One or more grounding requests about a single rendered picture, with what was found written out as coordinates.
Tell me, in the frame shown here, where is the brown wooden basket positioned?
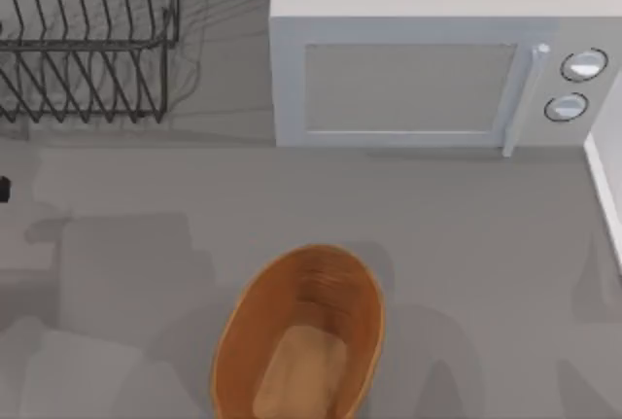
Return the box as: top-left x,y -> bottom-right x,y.
210,243 -> 388,419

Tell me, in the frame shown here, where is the microwave oven door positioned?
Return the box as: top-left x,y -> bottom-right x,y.
273,17 -> 536,149

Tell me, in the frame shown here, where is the round microwave knob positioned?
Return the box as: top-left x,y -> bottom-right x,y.
560,48 -> 609,83
542,91 -> 590,123

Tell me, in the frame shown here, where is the microwave door handle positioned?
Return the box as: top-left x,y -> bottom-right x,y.
501,43 -> 552,158

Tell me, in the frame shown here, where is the black wire dish rack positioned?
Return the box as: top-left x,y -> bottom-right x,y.
0,0 -> 185,124

